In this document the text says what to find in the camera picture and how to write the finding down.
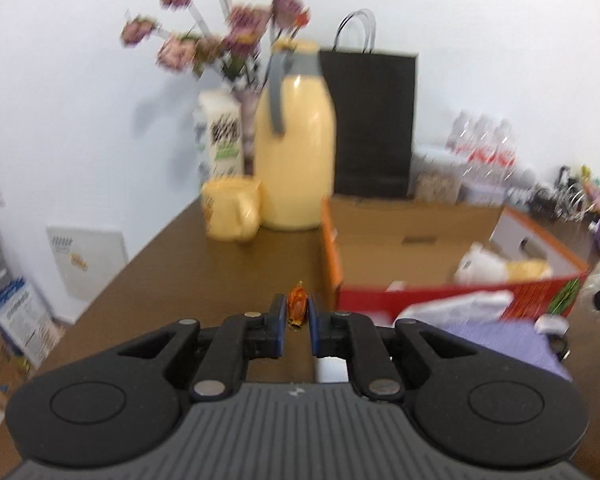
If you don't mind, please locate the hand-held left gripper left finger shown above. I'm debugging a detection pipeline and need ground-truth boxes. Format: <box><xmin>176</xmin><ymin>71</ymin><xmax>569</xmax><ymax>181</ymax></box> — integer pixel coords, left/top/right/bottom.
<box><xmin>117</xmin><ymin>294</ymin><xmax>288</xmax><ymax>403</ymax></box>

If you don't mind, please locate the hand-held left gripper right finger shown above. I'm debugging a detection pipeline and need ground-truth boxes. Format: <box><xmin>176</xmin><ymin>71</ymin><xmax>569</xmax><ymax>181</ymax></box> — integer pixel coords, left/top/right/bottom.
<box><xmin>307</xmin><ymin>296</ymin><xmax>481</xmax><ymax>403</ymax></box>

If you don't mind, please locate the orange candy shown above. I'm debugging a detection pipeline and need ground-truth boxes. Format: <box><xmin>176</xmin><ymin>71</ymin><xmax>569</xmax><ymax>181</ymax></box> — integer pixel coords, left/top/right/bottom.
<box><xmin>286</xmin><ymin>281</ymin><xmax>311</xmax><ymax>332</ymax></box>

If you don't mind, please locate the red orange cardboard box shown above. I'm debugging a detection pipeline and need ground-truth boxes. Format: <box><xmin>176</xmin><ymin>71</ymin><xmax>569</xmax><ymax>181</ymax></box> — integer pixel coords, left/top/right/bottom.
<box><xmin>320</xmin><ymin>194</ymin><xmax>592</xmax><ymax>328</ymax></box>

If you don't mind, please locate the white plastic bag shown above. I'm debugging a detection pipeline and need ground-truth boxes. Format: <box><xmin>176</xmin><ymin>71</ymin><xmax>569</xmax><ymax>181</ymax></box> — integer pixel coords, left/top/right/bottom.
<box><xmin>395</xmin><ymin>290</ymin><xmax>516</xmax><ymax>323</ymax></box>

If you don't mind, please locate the yellow mug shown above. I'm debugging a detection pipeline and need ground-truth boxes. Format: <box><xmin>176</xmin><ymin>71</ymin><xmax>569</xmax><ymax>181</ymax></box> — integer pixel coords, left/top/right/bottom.
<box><xmin>200</xmin><ymin>176</ymin><xmax>263</xmax><ymax>242</ymax></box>

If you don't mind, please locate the yellow thermos jug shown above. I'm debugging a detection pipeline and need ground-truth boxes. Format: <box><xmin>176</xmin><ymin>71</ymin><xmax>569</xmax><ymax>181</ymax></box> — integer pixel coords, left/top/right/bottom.
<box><xmin>252</xmin><ymin>39</ymin><xmax>338</xmax><ymax>232</ymax></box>

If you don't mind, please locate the white yellow plush toy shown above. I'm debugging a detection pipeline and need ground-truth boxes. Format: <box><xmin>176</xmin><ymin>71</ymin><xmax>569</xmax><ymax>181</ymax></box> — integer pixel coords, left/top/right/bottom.
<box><xmin>452</xmin><ymin>242</ymin><xmax>553</xmax><ymax>286</ymax></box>

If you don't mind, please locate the purple knitted cloth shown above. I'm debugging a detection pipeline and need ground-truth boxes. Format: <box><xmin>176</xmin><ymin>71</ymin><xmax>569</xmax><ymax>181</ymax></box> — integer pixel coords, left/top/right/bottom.
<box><xmin>440</xmin><ymin>320</ymin><xmax>573</xmax><ymax>383</ymax></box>

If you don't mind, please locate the clear seed container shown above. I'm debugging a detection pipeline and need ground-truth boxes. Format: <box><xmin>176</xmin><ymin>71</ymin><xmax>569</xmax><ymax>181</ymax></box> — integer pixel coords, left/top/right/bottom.
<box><xmin>412</xmin><ymin>152</ymin><xmax>466</xmax><ymax>205</ymax></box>

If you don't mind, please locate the white milk carton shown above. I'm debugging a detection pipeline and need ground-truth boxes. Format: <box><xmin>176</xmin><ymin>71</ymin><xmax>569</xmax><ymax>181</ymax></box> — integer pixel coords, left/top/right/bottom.
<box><xmin>192</xmin><ymin>89</ymin><xmax>246</xmax><ymax>186</ymax></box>

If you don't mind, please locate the black paper bag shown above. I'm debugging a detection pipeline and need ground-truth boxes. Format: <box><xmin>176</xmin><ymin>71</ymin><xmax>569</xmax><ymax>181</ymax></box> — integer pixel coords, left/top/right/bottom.
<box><xmin>319</xmin><ymin>9</ymin><xmax>420</xmax><ymax>200</ymax></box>

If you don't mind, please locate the glass flower vase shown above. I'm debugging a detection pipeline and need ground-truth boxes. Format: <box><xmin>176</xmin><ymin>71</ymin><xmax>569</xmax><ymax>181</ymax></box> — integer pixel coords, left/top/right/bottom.
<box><xmin>232</xmin><ymin>82</ymin><xmax>266</xmax><ymax>176</ymax></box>

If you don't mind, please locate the blue white cardboard box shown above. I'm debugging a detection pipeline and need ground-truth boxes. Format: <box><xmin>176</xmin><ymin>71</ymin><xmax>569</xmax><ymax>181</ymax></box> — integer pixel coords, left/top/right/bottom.
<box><xmin>0</xmin><ymin>277</ymin><xmax>63</xmax><ymax>368</ymax></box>

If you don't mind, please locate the white robot figurine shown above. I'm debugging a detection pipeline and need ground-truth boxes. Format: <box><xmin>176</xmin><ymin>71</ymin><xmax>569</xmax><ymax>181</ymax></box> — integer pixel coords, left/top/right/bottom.
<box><xmin>512</xmin><ymin>164</ymin><xmax>538</xmax><ymax>201</ymax></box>

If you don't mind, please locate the dried pink rose bouquet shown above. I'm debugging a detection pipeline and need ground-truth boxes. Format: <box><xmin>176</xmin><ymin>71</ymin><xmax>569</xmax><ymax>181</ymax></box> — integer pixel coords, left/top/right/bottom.
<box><xmin>120</xmin><ymin>0</ymin><xmax>312</xmax><ymax>86</ymax></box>

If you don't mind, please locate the colourful snack packet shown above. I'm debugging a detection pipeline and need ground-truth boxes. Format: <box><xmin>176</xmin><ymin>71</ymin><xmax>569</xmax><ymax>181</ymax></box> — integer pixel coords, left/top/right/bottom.
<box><xmin>580</xmin><ymin>165</ymin><xmax>600</xmax><ymax>216</ymax></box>

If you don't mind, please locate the white wall panel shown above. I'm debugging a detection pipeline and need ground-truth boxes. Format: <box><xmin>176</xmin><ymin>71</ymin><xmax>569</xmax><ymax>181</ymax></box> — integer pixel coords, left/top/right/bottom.
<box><xmin>46</xmin><ymin>225</ymin><xmax>130</xmax><ymax>302</ymax></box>

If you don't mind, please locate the tangle of cables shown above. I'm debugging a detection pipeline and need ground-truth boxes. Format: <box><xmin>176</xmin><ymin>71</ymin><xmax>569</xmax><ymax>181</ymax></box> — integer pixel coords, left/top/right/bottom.
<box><xmin>527</xmin><ymin>165</ymin><xmax>588</xmax><ymax>221</ymax></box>

